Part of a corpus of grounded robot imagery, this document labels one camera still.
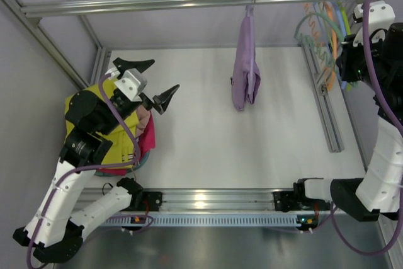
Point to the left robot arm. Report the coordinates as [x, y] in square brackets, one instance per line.
[57, 232]

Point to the purple trousers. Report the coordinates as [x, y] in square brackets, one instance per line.
[244, 89]

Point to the pink cloth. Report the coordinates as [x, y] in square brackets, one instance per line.
[143, 116]

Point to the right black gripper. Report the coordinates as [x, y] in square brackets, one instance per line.
[346, 61]

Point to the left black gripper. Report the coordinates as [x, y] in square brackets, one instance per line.
[146, 101]

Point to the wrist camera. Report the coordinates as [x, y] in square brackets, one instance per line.
[381, 16]
[131, 82]

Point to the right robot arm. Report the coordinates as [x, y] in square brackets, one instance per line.
[378, 192]

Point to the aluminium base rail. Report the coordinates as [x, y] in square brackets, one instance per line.
[234, 201]

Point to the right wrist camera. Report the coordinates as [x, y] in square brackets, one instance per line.
[381, 16]

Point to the slotted cable duct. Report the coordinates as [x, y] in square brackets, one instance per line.
[212, 220]

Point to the orange clothes hanger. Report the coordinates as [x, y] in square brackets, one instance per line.
[324, 38]

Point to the yellow trousers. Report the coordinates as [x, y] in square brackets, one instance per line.
[122, 149]

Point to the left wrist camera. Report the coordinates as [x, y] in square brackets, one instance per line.
[131, 82]

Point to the aluminium hanging rail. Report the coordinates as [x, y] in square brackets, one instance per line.
[86, 7]

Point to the magenta cloth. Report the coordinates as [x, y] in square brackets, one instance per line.
[147, 141]

